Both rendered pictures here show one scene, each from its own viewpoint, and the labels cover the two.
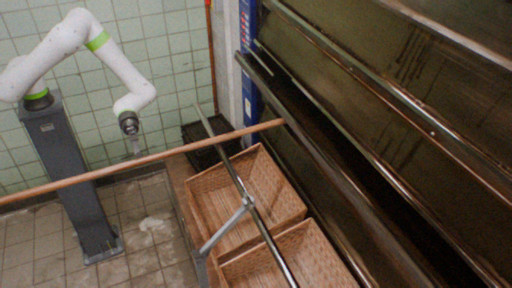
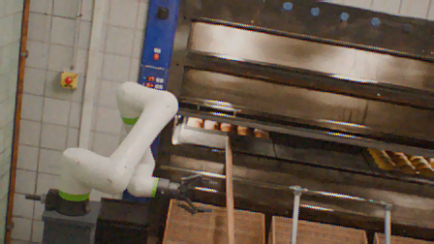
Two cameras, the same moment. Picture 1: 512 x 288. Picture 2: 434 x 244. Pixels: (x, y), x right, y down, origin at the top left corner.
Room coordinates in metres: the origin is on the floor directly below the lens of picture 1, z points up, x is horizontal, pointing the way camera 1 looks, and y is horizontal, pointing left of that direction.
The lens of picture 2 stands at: (0.34, 3.07, 2.31)
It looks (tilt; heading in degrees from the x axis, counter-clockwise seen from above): 16 degrees down; 291
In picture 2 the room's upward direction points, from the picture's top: 10 degrees clockwise
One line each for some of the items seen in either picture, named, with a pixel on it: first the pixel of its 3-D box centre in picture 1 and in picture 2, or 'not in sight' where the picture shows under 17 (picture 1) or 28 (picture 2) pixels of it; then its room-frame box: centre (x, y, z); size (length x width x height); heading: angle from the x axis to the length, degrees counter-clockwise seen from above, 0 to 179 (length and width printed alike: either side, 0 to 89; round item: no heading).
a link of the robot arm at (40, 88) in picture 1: (27, 77); (78, 173); (1.63, 1.09, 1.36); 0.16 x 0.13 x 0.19; 0
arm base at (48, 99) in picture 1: (36, 92); (59, 199); (1.69, 1.12, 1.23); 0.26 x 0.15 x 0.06; 26
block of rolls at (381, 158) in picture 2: not in sight; (406, 156); (0.58, -1.01, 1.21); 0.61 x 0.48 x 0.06; 112
